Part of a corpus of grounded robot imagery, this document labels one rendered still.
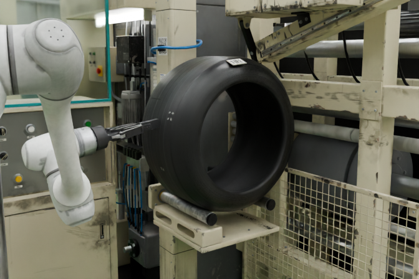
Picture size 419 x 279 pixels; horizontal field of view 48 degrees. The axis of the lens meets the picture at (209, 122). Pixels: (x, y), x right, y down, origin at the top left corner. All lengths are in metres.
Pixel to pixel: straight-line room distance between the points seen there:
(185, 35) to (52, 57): 1.13
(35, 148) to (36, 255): 0.79
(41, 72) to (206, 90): 0.77
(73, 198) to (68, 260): 0.86
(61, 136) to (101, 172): 1.01
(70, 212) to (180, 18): 0.94
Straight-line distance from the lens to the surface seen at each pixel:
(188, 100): 1.54
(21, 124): 2.03
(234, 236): 1.79
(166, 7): 1.94
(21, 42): 0.90
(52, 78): 0.92
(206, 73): 1.59
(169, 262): 2.13
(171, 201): 1.86
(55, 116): 1.13
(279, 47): 1.97
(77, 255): 2.19
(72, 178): 1.26
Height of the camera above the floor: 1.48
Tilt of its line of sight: 8 degrees down
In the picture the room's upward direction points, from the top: straight up
